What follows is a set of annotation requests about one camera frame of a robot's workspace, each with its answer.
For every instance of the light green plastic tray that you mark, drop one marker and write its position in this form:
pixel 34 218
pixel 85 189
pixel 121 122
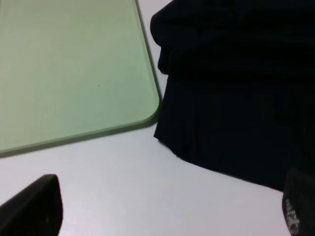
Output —
pixel 72 70

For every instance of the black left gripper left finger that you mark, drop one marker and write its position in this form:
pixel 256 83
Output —
pixel 37 210

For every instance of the black short sleeve shirt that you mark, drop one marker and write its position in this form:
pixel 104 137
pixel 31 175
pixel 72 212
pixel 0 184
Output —
pixel 240 92

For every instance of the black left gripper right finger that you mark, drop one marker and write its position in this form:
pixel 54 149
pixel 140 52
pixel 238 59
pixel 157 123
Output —
pixel 298 203

